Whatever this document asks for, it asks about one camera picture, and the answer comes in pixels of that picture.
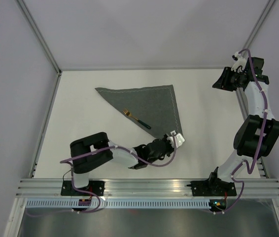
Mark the gold fork green handle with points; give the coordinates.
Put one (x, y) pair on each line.
(128, 113)

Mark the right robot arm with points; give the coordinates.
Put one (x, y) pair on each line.
(259, 131)

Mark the aluminium frame post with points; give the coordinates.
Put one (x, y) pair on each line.
(259, 23)
(38, 35)

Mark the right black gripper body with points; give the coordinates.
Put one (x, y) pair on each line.
(235, 77)

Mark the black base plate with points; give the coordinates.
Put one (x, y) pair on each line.
(96, 187)
(203, 188)

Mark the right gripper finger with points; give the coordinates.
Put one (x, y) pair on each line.
(228, 86)
(225, 76)

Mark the left aluminium frame post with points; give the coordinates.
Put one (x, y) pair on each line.
(38, 35)

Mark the white slotted cable duct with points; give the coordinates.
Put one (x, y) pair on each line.
(118, 203)

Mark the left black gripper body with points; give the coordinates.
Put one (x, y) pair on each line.
(169, 150)

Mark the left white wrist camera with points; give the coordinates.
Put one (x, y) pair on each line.
(176, 139)

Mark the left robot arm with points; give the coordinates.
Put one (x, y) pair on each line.
(93, 151)

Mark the grey cloth napkin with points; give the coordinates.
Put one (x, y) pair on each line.
(156, 106)

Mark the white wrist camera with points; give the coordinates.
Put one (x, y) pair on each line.
(239, 64)
(176, 139)

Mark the aluminium front rail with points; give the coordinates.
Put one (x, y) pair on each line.
(143, 188)

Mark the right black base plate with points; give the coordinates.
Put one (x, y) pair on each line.
(203, 188)

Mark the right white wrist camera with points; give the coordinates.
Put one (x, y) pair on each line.
(239, 64)

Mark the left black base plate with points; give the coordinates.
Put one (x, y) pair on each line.
(96, 187)

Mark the right aluminium frame post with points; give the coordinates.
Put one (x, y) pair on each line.
(259, 23)

